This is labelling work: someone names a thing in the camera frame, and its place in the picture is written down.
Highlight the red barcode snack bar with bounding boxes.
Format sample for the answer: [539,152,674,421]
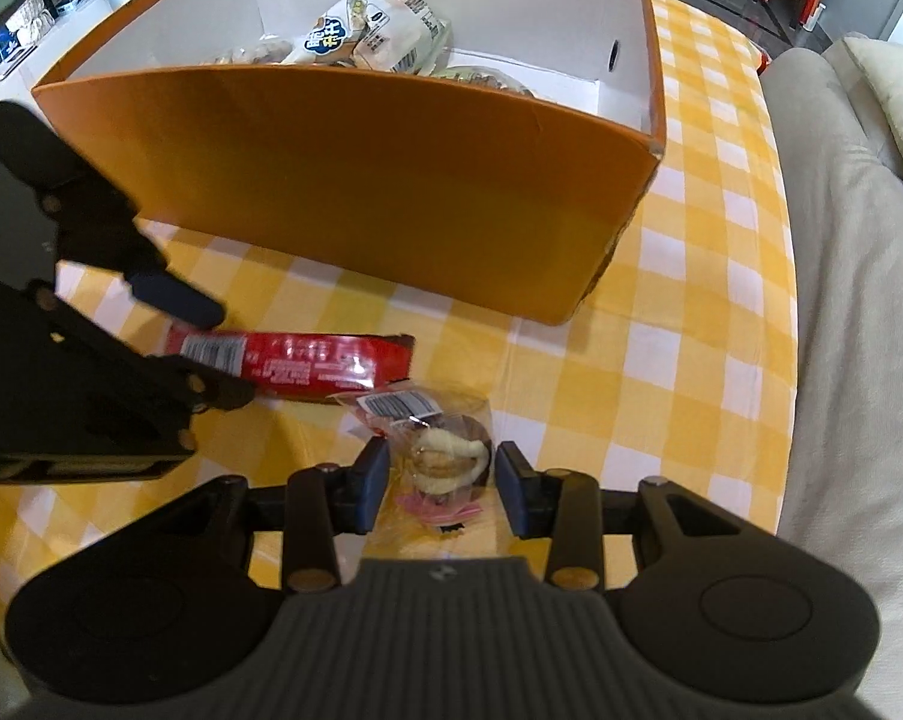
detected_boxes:
[165,325,415,401]

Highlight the clear pastry snack bag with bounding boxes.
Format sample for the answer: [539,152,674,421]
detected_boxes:
[334,379,494,533]

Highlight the clear tray white balls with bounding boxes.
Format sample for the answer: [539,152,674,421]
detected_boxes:
[209,37,292,65]

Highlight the white printed snack bag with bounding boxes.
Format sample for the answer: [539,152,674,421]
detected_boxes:
[280,0,451,75]

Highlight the clear nut snack bag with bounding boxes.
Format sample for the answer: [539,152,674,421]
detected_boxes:
[431,65,533,98]

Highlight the white tv cabinet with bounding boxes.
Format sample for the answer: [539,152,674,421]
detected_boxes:
[0,0,111,110]

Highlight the yellow checkered tablecloth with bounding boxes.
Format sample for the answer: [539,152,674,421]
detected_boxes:
[0,0,798,635]

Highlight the grey sofa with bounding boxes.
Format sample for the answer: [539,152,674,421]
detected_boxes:
[760,32,903,718]

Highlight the orange cardboard box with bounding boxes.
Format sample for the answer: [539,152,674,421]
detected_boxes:
[33,0,666,325]

